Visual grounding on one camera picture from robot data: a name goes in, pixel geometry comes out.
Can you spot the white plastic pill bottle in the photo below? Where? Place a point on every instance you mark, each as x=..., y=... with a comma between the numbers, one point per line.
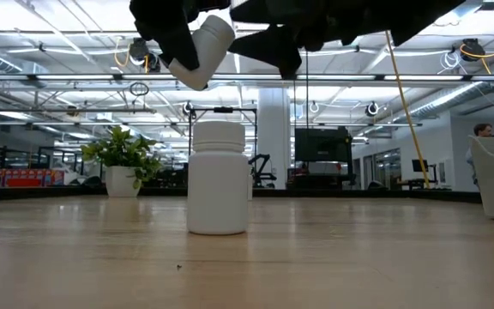
x=218, y=193
x=212, y=47

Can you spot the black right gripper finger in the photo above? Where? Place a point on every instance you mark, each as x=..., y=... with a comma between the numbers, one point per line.
x=290, y=13
x=279, y=45

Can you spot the person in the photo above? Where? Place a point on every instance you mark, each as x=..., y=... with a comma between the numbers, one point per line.
x=482, y=129

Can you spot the white building column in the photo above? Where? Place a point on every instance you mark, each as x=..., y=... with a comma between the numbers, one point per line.
x=272, y=129

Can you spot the silver ventilation duct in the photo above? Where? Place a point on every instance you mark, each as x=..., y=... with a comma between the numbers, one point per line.
x=444, y=101

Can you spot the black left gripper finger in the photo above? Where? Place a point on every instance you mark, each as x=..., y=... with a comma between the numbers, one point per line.
x=165, y=26

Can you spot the small black desk monitor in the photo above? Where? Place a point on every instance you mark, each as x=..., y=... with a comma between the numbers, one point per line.
x=419, y=165

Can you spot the black monitor on stand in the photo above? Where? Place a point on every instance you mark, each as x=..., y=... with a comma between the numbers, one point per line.
x=323, y=146

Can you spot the green plant in white pot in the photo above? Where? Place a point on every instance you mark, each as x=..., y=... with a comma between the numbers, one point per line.
x=120, y=150

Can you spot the long ceiling light strip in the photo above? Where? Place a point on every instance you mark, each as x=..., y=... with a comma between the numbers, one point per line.
x=358, y=77

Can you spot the background black robot arm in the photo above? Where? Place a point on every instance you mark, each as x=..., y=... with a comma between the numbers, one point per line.
x=259, y=159

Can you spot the red printed box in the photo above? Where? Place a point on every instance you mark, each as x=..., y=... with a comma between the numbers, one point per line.
x=30, y=178

